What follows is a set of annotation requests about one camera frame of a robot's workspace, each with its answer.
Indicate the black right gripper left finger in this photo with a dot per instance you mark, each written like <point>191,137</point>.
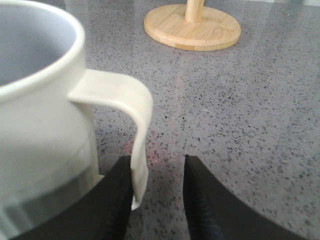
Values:
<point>102,214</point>

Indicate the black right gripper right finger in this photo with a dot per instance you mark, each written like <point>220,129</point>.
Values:
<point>214,213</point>

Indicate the white HOME mug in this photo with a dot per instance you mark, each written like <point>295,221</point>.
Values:
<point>48,154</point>

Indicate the wooden mug tree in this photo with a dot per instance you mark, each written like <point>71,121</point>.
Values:
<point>192,26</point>

